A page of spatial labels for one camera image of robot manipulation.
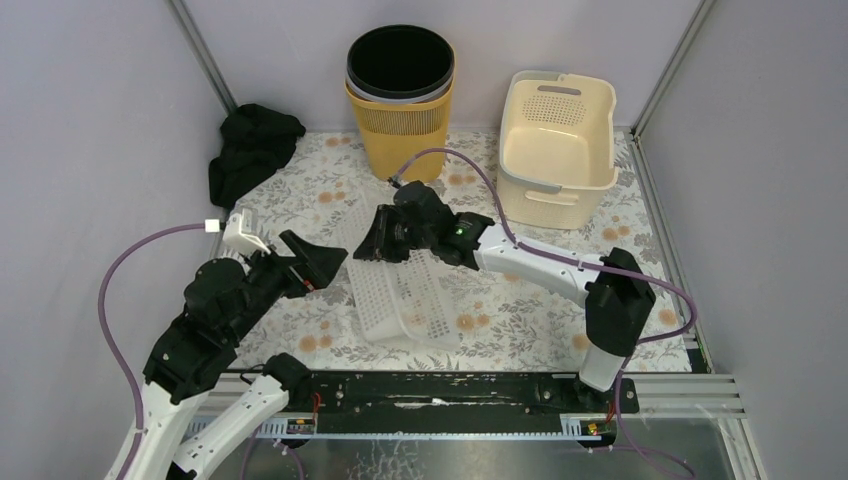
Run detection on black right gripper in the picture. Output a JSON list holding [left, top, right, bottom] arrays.
[[352, 204, 434, 264]]

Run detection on white perforated plastic basket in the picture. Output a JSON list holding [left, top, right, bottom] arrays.
[[334, 185, 463, 352]]

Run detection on cream large plastic basket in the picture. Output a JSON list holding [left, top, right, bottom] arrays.
[[496, 70, 618, 230]]

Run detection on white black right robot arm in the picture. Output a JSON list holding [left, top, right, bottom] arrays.
[[353, 181, 656, 412]]

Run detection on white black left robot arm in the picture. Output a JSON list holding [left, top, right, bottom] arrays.
[[97, 230, 348, 479]]

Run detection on floral patterned table mat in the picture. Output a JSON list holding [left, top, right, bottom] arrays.
[[237, 132, 665, 371]]

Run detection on yellow perforated waste bin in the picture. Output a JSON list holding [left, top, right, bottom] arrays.
[[345, 82, 454, 180]]

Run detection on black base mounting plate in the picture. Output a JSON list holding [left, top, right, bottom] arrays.
[[282, 370, 640, 436]]

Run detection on black crumpled cloth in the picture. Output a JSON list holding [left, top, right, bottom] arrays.
[[208, 103, 306, 209]]

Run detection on grey inner bin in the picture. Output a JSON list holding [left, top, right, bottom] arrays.
[[345, 74, 454, 105]]

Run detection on black inner bin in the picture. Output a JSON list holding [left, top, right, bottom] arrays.
[[346, 24, 456, 99]]

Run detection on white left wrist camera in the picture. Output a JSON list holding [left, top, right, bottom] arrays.
[[203, 207, 271, 257]]

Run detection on aluminium frame rails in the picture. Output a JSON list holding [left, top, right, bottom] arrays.
[[129, 0, 770, 480]]

